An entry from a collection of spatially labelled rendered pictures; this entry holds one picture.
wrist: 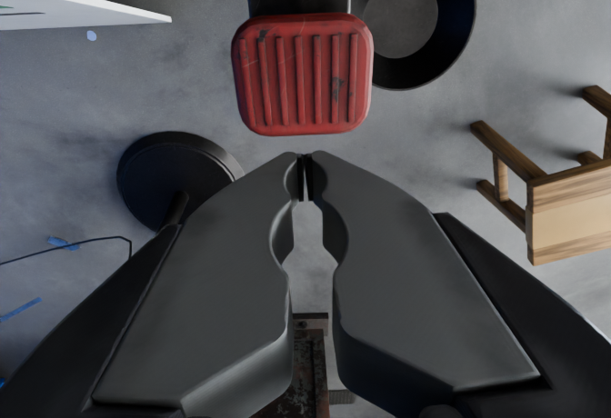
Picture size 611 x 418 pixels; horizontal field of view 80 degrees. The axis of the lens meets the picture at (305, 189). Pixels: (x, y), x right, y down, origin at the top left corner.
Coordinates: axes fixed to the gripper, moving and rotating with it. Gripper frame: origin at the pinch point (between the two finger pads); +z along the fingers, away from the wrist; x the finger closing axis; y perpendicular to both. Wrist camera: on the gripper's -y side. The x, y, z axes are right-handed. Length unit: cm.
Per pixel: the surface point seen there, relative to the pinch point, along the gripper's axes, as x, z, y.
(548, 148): 72, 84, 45
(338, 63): 1.9, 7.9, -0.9
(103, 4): -29, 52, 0
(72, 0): -29, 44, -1
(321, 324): 5, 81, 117
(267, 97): -1.7, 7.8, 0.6
